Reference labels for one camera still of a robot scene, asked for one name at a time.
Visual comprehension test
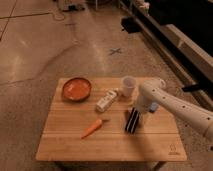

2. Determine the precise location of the wooden table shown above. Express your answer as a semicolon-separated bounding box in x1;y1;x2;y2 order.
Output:
36;78;187;162

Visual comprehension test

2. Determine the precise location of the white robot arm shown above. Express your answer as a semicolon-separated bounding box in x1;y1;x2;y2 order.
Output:
134;78;213;142

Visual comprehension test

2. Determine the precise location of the white plastic bottle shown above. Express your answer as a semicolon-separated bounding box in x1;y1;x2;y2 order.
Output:
96;90;118;113

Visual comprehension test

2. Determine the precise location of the white ceramic cup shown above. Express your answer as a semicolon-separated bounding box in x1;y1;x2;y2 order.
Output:
121;76;136;97

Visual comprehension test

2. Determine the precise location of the black white striped eraser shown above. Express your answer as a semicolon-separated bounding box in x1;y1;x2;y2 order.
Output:
125;108;140;134

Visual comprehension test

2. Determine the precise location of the red bowl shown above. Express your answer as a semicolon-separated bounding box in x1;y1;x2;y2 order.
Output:
62;77;92;102

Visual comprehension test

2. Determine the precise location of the metal shelf rack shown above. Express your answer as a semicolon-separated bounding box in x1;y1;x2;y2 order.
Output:
118;0;213;98

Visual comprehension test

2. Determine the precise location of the black box on floor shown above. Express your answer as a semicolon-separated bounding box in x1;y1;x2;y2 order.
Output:
121;17;141;33

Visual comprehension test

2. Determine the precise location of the blue sponge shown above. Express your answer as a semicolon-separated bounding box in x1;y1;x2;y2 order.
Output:
149;102;159;113

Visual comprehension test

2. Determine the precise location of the orange carrot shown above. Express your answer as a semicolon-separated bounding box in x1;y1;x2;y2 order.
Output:
81;119;106;139

